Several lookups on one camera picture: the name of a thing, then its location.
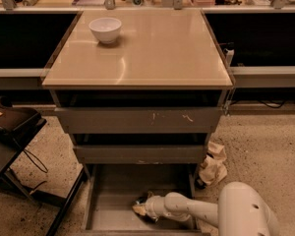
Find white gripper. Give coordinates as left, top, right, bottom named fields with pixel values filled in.
left=132, top=191, right=167, bottom=220

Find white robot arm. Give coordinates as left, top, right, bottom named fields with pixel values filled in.
left=132, top=182, right=279, bottom=236

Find grey open bottom drawer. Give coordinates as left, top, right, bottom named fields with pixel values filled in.
left=82, top=164, right=202, bottom=236

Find grey middle drawer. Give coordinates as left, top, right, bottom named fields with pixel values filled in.
left=74, top=146, right=207, bottom=164

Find grey top drawer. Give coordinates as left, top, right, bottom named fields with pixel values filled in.
left=55, top=107, right=222, bottom=134

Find beige counter top cabinet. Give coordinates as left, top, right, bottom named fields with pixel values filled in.
left=43, top=8, right=233, bottom=89

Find white bottle behind counter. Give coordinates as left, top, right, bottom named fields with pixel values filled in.
left=224, top=49, right=235, bottom=66

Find black side cart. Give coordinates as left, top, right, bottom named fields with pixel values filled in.
left=0, top=96, right=86, bottom=236

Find white ceramic bowl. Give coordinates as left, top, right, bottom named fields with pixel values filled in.
left=88, top=18, right=122, bottom=43

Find black cable on floor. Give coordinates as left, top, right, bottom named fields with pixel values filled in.
left=23, top=148, right=49, bottom=186

